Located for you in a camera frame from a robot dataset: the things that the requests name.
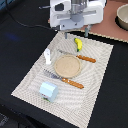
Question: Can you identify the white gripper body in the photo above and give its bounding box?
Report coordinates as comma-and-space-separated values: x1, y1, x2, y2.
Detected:
50, 0, 106, 31

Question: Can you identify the yellow toy banana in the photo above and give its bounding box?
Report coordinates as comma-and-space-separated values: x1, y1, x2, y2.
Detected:
74, 38, 82, 52

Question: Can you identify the white toy bottle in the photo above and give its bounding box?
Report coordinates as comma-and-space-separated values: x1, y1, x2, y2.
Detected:
44, 48, 51, 65

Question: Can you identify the light blue milk carton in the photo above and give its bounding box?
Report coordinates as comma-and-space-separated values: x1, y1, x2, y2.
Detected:
39, 82, 58, 102

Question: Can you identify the pink toy stove board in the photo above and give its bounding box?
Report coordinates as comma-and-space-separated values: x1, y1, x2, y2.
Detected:
47, 0, 128, 43

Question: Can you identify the beige wooden plate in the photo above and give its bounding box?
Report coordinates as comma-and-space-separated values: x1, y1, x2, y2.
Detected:
54, 55, 81, 78

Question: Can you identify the beige bowl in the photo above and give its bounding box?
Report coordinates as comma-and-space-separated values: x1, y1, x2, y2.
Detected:
117, 4, 128, 30

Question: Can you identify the beige woven placemat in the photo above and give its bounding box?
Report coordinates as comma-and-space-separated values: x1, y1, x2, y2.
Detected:
12, 32, 113, 128

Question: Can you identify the wooden handled toy knife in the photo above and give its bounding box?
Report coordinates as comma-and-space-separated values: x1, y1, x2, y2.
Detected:
57, 49, 96, 63

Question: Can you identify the wooden handled toy fork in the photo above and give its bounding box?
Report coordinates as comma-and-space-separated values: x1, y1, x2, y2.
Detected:
43, 69, 84, 89

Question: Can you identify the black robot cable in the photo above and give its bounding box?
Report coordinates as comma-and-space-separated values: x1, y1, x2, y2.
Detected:
3, 0, 58, 32

